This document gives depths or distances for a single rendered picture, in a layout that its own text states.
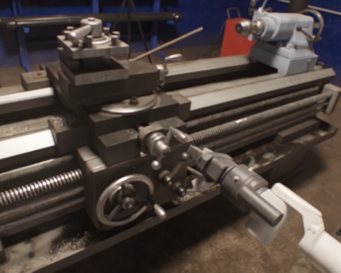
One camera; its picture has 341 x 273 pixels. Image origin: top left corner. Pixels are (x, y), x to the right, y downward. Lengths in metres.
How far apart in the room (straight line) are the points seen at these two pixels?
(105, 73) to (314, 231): 0.66
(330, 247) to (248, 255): 1.18
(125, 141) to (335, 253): 0.61
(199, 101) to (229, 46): 2.74
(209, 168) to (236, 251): 1.12
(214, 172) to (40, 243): 0.79
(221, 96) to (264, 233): 0.84
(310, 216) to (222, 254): 1.15
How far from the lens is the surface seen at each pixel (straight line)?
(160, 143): 0.86
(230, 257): 1.72
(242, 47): 3.90
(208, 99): 1.29
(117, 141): 0.88
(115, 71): 0.87
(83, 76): 0.84
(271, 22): 1.76
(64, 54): 0.93
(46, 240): 1.24
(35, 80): 1.33
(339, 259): 0.61
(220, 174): 0.67
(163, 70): 1.03
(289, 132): 2.02
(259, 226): 0.63
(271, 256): 1.81
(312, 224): 0.61
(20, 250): 1.24
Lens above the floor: 1.36
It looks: 32 degrees down
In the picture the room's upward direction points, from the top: 7 degrees clockwise
